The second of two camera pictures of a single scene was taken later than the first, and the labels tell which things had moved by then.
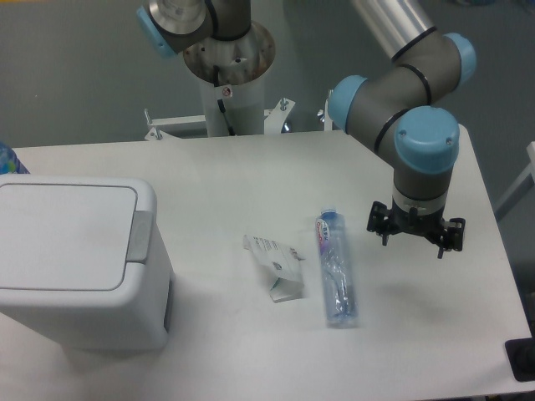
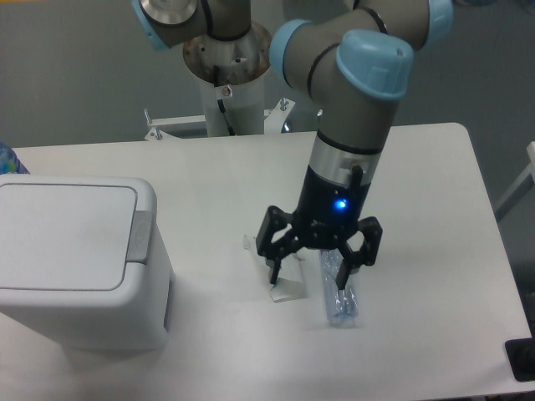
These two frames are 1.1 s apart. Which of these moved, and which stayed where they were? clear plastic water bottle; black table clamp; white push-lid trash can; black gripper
Moved: black gripper
Stayed: clear plastic water bottle; white push-lid trash can; black table clamp
